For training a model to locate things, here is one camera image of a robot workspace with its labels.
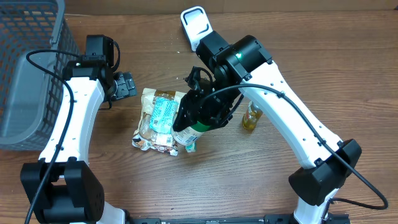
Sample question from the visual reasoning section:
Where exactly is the yellow liquid bottle silver cap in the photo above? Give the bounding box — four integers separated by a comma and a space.
242, 101, 263, 130

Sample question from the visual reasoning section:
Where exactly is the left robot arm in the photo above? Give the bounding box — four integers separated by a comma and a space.
20, 35, 137, 223

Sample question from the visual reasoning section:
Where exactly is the teal tissue pack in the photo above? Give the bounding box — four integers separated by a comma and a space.
185, 142, 197, 153

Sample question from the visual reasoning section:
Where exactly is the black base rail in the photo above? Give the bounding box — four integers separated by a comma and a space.
124, 213, 351, 224

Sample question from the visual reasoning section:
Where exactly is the dark grey plastic basket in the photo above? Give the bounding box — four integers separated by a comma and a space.
1, 0, 80, 151

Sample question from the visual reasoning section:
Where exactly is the white barcode scanner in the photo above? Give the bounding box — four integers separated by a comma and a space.
180, 6, 213, 52

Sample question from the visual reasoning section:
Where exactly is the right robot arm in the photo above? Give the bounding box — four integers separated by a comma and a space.
172, 31, 361, 223

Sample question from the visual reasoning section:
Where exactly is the green lid labelled jar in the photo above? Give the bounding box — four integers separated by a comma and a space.
171, 121, 210, 146

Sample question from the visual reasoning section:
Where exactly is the teal wet wipes pack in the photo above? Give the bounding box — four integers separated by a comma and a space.
150, 98, 178, 134

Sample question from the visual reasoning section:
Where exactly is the brown snack bag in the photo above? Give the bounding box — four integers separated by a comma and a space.
132, 88, 185, 156

